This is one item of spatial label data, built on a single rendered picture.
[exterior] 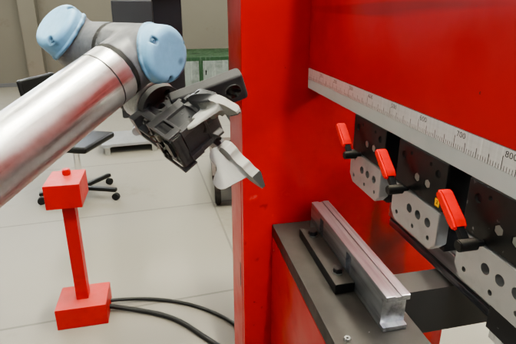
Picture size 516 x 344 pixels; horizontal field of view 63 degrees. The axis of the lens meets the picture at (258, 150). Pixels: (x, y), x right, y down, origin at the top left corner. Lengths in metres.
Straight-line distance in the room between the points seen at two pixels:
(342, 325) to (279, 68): 0.73
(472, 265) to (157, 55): 0.54
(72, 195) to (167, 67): 1.66
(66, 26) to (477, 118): 0.59
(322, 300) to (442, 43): 0.69
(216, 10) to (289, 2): 8.74
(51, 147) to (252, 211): 1.02
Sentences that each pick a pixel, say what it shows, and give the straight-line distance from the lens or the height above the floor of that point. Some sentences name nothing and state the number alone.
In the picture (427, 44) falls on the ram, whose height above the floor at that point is 1.52.
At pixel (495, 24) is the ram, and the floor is 1.56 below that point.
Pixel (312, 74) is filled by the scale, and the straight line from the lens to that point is 1.31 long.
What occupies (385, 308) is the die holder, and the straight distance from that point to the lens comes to 1.07.
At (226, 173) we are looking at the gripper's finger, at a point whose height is 1.35.
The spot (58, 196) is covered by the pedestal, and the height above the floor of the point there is 0.74.
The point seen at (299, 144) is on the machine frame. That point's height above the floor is 1.15.
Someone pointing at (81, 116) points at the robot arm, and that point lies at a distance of 0.51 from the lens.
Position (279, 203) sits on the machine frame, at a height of 0.95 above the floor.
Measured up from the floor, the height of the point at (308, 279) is 0.88.
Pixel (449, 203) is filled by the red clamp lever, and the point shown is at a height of 1.30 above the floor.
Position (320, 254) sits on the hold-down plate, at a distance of 1.27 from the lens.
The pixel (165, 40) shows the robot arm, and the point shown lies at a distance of 0.56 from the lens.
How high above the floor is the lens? 1.58
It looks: 19 degrees down
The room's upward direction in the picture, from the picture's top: straight up
